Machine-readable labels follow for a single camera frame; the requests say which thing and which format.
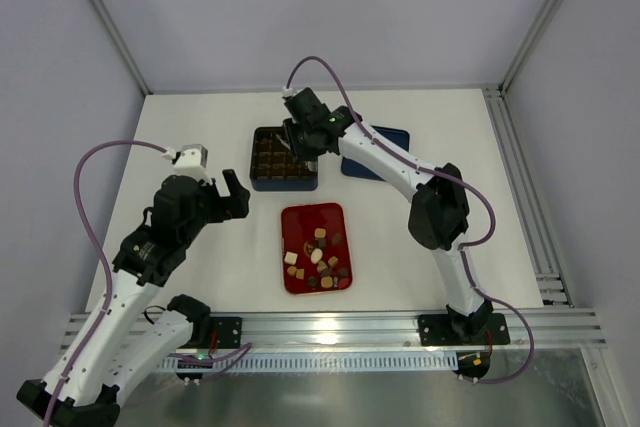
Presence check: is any white square chocolate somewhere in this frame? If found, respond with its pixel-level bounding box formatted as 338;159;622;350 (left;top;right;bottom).
284;252;298;265

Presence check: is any white oval chocolate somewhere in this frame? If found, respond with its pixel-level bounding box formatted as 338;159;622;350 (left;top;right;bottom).
310;249;323;264

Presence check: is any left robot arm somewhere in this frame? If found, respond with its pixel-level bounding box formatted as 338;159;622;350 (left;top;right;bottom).
17;169;250;426

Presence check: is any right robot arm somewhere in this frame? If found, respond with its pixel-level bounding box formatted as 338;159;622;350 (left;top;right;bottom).
283;88;493;342

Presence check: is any blue chocolate tin box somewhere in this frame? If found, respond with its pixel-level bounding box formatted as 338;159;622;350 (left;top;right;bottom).
249;126;318;192

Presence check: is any blue tin lid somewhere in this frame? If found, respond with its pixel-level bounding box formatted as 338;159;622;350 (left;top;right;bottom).
341;126;410;181

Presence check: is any red lacquer tray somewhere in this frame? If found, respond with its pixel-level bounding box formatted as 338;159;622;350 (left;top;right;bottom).
281;203;354;295

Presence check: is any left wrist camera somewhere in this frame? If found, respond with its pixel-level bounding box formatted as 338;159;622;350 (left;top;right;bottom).
173;144;211;184

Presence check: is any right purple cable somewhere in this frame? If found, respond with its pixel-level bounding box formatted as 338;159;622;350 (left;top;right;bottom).
282;54;536;386

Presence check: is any purple cable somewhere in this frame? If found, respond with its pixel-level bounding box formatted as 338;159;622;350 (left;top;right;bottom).
282;54;536;386
42;139;176;427

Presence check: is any left black mount plate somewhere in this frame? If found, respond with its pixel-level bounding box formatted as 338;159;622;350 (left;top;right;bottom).
209;316;243;350

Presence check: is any black mount plate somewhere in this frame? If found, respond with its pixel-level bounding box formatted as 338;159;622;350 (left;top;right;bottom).
417;313;511;347
209;316;243;350

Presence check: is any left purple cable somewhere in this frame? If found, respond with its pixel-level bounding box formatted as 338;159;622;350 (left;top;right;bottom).
42;139;176;427

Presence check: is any white cable duct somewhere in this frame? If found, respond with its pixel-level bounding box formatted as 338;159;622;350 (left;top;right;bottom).
156;351;458;375

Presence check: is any right black mount plate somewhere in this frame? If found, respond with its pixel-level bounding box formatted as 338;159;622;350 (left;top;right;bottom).
417;313;511;347

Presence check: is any left aluminium frame post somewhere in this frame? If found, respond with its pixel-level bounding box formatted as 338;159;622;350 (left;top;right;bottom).
87;0;152;96

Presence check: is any aluminium frame post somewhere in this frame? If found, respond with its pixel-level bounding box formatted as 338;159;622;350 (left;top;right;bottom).
87;0;152;96
499;0;564;96

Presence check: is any right aluminium side rail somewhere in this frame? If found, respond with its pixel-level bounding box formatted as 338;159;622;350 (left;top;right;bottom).
483;85;574;308

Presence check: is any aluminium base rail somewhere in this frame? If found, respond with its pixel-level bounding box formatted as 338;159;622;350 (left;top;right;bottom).
58;310;609;351

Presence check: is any right aluminium frame post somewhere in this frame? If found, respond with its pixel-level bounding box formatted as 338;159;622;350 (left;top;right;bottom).
499;0;564;96

